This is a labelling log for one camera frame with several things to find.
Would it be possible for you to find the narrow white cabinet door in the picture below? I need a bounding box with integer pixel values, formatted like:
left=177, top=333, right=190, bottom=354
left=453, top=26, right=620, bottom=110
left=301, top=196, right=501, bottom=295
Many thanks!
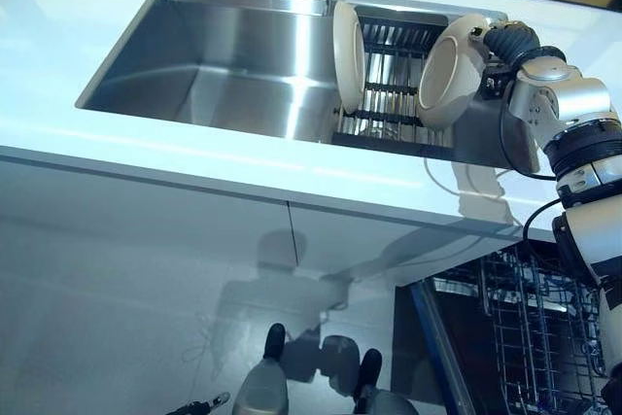
left=287, top=200, right=525, bottom=291

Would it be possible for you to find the stainless steel sink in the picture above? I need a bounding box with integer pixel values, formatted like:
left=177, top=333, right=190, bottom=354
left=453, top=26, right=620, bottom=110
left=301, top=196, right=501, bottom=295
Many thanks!
left=75, top=0, right=541, bottom=176

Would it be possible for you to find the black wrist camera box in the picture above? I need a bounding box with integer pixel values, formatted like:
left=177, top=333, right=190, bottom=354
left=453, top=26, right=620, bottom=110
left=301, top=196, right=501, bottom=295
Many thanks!
left=478, top=62, right=517, bottom=98

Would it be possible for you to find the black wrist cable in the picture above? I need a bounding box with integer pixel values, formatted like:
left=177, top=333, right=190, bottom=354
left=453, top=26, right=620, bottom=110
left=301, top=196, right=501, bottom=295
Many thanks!
left=498, top=93, right=568, bottom=247

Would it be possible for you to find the cream ceramic plate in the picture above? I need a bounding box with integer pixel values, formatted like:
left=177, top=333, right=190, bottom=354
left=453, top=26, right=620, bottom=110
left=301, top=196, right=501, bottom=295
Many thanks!
left=331, top=0, right=367, bottom=113
left=416, top=15, right=492, bottom=127

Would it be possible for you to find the wide white cabinet door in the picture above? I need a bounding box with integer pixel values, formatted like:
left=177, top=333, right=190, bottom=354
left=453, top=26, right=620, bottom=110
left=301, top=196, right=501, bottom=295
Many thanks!
left=0, top=155, right=298, bottom=415

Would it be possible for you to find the black dish drying rack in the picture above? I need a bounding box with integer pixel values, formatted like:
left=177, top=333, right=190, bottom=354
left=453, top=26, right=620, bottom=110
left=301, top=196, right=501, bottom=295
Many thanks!
left=331, top=4, right=456, bottom=149

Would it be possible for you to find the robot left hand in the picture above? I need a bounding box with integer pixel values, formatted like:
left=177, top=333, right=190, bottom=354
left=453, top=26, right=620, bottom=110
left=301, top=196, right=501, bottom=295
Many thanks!
left=174, top=390, right=232, bottom=415

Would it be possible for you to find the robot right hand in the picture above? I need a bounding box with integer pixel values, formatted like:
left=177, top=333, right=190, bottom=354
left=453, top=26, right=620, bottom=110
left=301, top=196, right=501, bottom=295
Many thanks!
left=468, top=19, right=541, bottom=64

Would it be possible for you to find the black dishwasher with door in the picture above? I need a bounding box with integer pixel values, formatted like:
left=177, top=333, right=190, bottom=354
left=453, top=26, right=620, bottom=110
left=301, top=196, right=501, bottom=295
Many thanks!
left=393, top=239, right=622, bottom=415

